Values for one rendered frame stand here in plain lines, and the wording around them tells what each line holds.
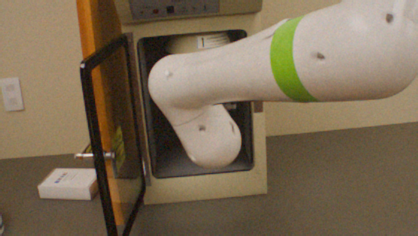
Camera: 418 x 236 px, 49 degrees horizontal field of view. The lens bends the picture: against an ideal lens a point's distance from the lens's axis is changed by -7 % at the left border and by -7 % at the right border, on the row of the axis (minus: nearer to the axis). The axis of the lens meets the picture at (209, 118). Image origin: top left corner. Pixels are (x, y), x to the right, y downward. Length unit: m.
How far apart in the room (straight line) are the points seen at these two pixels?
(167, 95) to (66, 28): 0.81
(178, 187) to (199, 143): 0.38
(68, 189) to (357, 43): 0.99
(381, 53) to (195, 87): 0.35
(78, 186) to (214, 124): 0.57
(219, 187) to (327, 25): 0.77
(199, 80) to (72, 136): 0.99
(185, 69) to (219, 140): 0.16
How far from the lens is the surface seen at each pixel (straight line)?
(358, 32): 0.53
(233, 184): 1.26
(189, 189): 1.26
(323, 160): 1.47
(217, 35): 1.18
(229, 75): 0.71
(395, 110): 1.81
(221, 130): 0.89
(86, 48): 1.07
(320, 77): 0.57
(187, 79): 0.79
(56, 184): 1.38
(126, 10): 1.07
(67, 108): 1.67
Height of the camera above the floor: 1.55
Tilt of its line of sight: 19 degrees down
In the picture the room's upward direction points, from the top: 4 degrees counter-clockwise
